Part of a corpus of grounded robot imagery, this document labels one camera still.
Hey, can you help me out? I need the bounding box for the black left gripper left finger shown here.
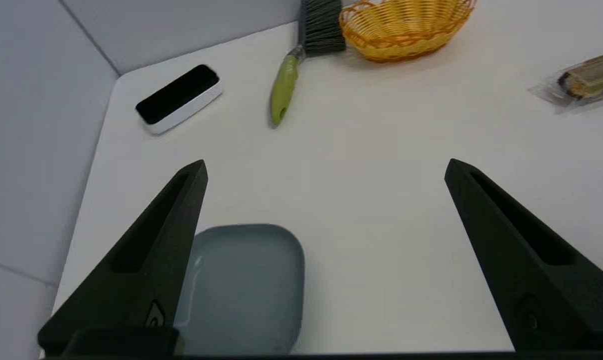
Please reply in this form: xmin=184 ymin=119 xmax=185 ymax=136
xmin=36 ymin=159 xmax=209 ymax=357

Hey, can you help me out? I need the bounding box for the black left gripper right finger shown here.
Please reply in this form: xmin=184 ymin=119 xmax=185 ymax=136
xmin=443 ymin=158 xmax=603 ymax=354

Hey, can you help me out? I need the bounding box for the green handled dustpan brush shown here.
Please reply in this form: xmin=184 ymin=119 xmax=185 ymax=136
xmin=269 ymin=0 xmax=348 ymax=129

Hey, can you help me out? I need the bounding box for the grey plastic tray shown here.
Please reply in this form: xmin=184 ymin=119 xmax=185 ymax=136
xmin=173 ymin=223 xmax=306 ymax=356

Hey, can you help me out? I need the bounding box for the black white board eraser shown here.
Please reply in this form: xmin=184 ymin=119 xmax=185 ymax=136
xmin=134 ymin=63 xmax=225 ymax=136

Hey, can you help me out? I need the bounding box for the clear wrapped snack packet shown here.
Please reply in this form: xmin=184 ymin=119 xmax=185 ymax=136
xmin=527 ymin=48 xmax=603 ymax=115

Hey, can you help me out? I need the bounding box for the orange woven plastic basket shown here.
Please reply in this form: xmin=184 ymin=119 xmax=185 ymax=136
xmin=338 ymin=0 xmax=478 ymax=64

